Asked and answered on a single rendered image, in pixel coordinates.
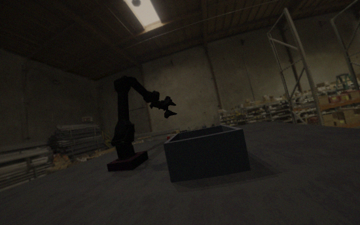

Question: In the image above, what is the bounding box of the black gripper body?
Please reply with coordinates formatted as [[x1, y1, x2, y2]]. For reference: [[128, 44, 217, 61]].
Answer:
[[158, 100, 171, 118]]

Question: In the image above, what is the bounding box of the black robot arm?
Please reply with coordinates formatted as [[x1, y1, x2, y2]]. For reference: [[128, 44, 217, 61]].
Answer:
[[111, 75, 160, 161]]

